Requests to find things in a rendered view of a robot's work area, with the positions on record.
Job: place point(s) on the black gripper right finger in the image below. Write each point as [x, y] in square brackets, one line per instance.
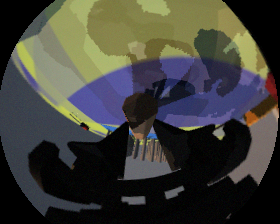
[176, 142]

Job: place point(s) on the blue flat strip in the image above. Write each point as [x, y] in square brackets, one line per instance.
[109, 128]

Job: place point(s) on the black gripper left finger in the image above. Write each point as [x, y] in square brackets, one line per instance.
[111, 150]

